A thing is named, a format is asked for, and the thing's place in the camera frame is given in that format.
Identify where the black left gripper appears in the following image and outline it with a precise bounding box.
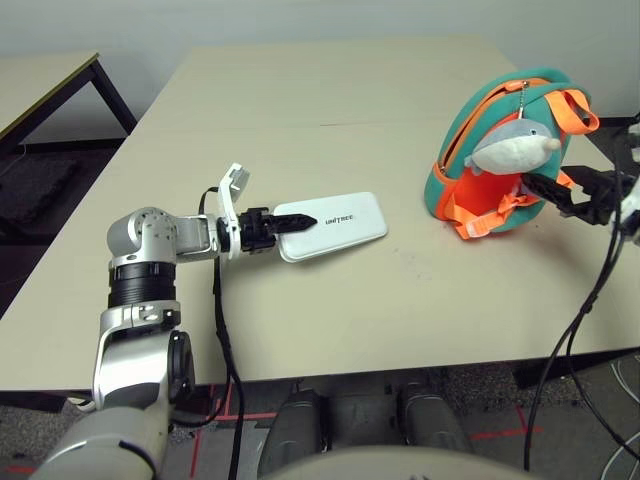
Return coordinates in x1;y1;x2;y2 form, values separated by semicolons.
237;205;319;255

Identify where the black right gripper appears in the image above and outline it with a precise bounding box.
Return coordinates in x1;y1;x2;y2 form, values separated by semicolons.
522;166;627;227

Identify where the teal and orange backpack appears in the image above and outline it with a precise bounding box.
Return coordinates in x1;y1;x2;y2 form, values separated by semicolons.
423;67;601;243

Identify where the grey white plush dolphin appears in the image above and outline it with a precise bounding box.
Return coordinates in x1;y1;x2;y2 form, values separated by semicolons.
463;119;564;177

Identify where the red floor tape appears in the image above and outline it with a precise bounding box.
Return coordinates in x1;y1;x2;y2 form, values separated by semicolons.
469;403;545;444
189;383;279;479

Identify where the dark grey left robot leg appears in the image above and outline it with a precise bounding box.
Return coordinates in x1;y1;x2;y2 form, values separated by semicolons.
260;389;329;474

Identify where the dark grey robot leg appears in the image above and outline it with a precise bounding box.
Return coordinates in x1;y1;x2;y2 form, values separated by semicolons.
397;382;475;454
260;389;329;474

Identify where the grey robot waist block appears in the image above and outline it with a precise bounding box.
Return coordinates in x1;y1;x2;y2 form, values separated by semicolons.
324;392;404;451

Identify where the dark grey right robot leg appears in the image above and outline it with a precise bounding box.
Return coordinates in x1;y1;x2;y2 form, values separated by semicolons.
397;382;475;454

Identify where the black foam mat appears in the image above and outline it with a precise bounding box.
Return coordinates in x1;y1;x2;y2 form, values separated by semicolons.
0;154;81;229

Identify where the beige robot torso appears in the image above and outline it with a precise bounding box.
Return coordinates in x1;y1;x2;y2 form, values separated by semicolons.
259;444;546;480

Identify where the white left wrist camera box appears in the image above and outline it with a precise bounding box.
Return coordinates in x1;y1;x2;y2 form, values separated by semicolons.
215;162;252;261

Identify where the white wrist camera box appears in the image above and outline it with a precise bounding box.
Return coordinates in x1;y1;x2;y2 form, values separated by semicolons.
215;162;252;261
618;192;640;245

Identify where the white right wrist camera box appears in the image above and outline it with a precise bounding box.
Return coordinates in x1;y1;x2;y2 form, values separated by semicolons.
618;192;640;245

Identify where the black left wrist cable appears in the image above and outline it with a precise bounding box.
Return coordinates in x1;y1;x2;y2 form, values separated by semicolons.
198;186;247;480

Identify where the white floor cable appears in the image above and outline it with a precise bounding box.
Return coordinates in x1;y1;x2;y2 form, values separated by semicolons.
599;352;640;480

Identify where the beige side table black frame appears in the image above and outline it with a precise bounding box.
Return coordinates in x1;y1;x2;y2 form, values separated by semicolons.
0;49;139;156

